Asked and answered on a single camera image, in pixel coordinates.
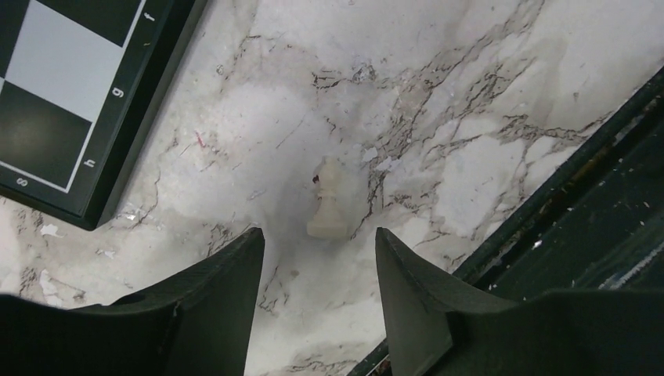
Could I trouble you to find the white bishop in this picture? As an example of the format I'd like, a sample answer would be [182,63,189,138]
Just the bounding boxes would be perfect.
[306,156,348,239]

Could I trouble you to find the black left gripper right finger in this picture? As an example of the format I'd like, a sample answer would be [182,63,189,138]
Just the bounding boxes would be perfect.
[375,228,663,375]

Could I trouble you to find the black silver chessboard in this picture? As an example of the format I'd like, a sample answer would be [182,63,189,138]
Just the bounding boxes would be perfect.
[1,0,207,230]

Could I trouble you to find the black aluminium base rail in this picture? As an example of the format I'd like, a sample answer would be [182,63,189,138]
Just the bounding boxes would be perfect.
[352,72,663,375]

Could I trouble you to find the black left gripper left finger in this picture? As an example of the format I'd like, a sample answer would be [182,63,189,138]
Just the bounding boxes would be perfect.
[1,228,265,375]

